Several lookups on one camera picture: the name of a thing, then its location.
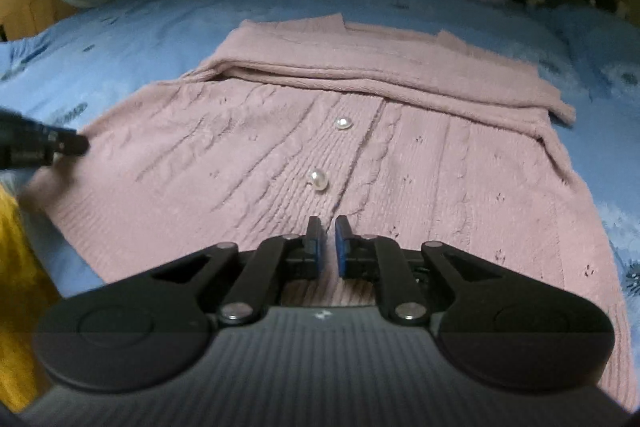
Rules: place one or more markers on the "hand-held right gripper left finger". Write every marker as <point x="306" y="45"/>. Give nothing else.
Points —
<point x="315" y="244"/>

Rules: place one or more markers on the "pink knit cardigan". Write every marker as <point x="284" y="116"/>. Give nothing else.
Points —
<point x="225" y="157"/>

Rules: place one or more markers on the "blue dandelion-print bedsheet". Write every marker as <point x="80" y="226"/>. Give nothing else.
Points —
<point x="150" y="37"/>

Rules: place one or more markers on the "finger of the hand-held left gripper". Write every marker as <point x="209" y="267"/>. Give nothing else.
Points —
<point x="72" y="143"/>

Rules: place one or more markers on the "yellow fluffy cloth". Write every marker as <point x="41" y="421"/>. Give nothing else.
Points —
<point x="25" y="297"/>

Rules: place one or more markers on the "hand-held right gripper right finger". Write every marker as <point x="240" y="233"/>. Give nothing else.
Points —
<point x="341" y="244"/>

